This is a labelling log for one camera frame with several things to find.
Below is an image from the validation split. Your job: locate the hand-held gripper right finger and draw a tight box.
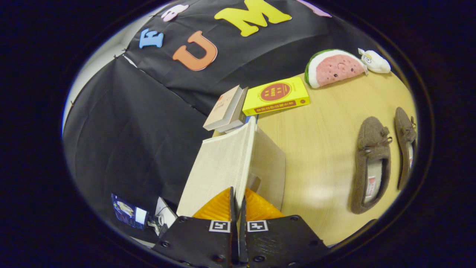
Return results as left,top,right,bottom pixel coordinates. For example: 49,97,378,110
238,187,329,268

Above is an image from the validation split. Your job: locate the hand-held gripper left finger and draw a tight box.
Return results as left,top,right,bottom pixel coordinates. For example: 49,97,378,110
152,186,238,268

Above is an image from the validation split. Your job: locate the beige fabric storage box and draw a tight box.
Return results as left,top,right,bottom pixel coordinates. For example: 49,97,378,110
176,116,287,218

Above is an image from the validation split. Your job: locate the brown fuzzy slipper shoe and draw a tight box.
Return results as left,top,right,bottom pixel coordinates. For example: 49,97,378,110
394,107,418,191
349,116,393,215

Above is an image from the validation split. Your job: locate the blue screen device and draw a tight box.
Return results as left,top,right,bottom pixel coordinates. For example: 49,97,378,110
111,193,149,230

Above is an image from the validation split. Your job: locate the black backdrop cloth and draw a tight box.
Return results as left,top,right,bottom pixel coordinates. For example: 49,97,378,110
62,0,395,239

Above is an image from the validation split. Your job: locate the grey cover book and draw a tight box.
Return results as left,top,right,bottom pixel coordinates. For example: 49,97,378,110
216,87,249,133

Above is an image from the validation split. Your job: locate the yellow book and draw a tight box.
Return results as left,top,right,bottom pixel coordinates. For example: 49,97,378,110
242,76,310,117

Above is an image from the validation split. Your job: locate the watermelon slice plush toy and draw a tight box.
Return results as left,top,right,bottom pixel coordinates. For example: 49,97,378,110
304,49,369,89

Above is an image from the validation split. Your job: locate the white plush toy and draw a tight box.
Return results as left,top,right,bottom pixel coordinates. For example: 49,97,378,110
358,48,391,74

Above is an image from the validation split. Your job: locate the white device with cables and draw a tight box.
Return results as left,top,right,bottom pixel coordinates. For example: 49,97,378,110
154,197,178,228

